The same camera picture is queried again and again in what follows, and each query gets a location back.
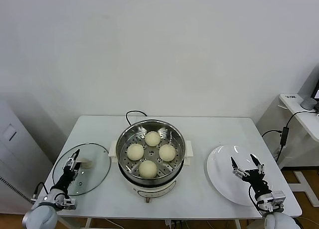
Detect stainless steel steamer basket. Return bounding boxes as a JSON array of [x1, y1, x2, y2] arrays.
[[108, 118, 194, 185]]

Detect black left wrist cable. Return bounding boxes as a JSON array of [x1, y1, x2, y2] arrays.
[[31, 181, 48, 202]]

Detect white cabinet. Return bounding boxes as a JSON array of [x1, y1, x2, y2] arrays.
[[0, 96, 54, 215]]

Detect black pot power cord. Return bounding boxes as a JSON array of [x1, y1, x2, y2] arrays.
[[124, 110, 148, 126]]

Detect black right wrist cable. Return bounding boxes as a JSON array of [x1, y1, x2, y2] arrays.
[[248, 184, 265, 215]]

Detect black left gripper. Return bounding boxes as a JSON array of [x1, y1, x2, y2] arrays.
[[51, 149, 81, 193]]

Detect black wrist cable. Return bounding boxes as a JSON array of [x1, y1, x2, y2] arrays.
[[248, 184, 265, 215], [31, 181, 48, 202]]

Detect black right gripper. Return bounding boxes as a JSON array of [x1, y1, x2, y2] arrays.
[[230, 153, 272, 197]]

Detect grey monitor base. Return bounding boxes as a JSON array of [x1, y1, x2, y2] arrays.
[[300, 97, 317, 110]]

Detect black cable with adapter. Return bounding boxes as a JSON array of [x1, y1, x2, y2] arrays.
[[261, 111, 319, 163]]

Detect round glass pot lid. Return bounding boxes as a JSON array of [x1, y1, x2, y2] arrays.
[[52, 143, 112, 196]]

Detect white round plate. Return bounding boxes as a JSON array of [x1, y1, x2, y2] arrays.
[[204, 144, 274, 207]]

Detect white steamed baozi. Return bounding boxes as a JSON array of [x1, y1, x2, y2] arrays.
[[159, 144, 177, 162], [139, 160, 158, 179], [127, 143, 145, 162], [145, 131, 161, 147]]

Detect white table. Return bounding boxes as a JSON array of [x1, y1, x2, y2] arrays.
[[51, 115, 303, 229]]

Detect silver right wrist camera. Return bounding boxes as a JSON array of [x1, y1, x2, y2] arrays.
[[258, 190, 286, 213]]

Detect cream electric pot base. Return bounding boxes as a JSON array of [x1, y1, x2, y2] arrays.
[[111, 157, 193, 204]]

